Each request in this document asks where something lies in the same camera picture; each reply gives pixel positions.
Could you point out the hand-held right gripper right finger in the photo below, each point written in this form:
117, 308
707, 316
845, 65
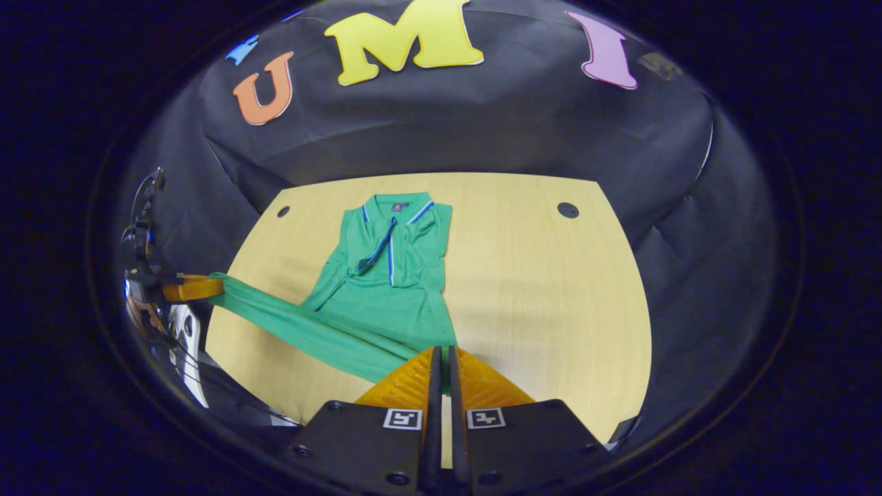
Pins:
459, 441

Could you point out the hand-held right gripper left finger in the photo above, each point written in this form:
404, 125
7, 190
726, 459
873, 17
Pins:
433, 441

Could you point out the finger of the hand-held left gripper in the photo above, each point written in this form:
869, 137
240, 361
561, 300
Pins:
193, 288

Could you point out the green T-shirt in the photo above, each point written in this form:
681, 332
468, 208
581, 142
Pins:
386, 303

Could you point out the black backdrop cloth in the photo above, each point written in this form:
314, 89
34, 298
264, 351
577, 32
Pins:
482, 138

